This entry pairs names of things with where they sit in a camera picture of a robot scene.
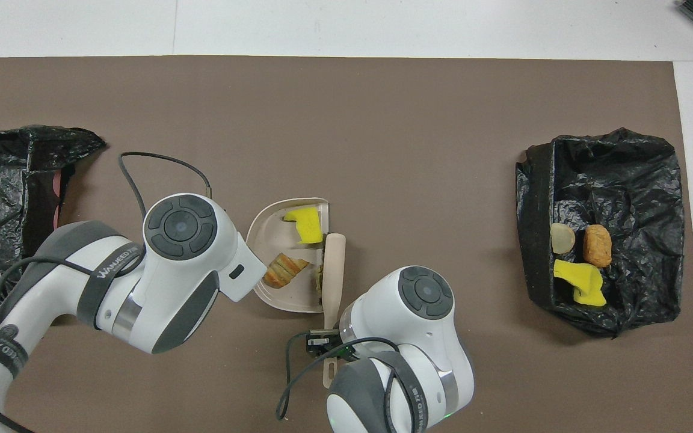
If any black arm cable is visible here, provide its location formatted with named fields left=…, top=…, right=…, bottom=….
left=119, top=152, right=212, bottom=220
left=276, top=337, right=401, bottom=420

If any brown table mat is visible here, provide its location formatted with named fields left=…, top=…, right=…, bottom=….
left=0, top=56, right=693, bottom=433

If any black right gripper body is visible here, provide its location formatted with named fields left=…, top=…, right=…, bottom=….
left=306, top=327, right=357, bottom=361

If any brown bread roll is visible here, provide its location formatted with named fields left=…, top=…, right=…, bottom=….
left=583, top=224, right=613, bottom=268

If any beige hand brush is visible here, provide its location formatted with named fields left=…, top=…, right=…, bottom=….
left=321, top=233, right=347, bottom=388

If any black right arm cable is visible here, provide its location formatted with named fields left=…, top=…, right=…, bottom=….
left=276, top=337, right=401, bottom=420

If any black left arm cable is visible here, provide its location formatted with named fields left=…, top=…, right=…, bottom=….
left=119, top=152, right=212, bottom=220

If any pale bread slice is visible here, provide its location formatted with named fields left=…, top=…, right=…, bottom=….
left=550, top=223, right=576, bottom=254

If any beige plastic dustpan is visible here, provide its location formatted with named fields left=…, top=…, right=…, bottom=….
left=245, top=197, right=330, bottom=313

